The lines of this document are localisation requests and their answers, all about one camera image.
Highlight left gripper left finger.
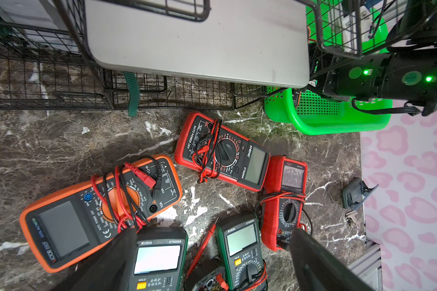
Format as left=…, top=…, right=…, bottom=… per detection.
left=53, top=229, right=137, bottom=291

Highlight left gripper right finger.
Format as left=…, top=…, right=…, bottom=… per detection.
left=289, top=228, right=371, bottom=291

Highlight orange wide multimeter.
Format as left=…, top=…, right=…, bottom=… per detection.
left=19, top=155, right=182, bottom=274

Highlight red small Delixi multimeter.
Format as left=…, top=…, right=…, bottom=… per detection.
left=257, top=155, right=308, bottom=251

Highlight red wide multimeter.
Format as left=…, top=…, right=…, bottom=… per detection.
left=174, top=112, right=271, bottom=192

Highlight black wire desk organizer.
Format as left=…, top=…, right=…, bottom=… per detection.
left=0, top=0, right=365, bottom=112

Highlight green plastic basket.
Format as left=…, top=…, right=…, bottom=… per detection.
left=261, top=1, right=392, bottom=135

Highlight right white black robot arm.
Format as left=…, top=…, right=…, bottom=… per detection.
left=316, top=1, right=437, bottom=116

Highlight large green multimeter left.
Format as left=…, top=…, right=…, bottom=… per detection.
left=127, top=227, right=188, bottom=291

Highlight green multimeter right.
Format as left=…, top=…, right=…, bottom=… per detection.
left=216, top=212, right=268, bottom=291

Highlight small dark multimeter centre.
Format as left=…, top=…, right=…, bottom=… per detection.
left=183, top=257, right=229, bottom=291

